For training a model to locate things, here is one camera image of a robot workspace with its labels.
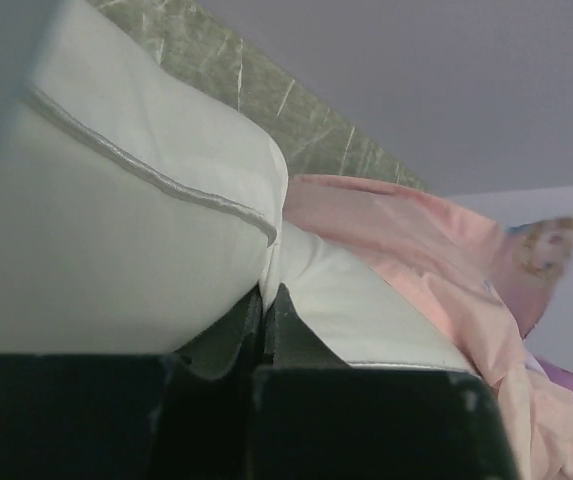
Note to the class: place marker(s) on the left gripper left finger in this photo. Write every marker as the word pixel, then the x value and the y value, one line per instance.
pixel 179 415

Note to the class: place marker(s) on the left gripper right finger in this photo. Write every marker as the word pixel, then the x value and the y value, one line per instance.
pixel 315 417

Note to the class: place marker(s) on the white pillow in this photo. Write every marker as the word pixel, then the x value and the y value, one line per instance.
pixel 135 211

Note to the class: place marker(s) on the purple princess print pillowcase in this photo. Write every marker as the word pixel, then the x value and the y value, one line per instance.
pixel 483 285

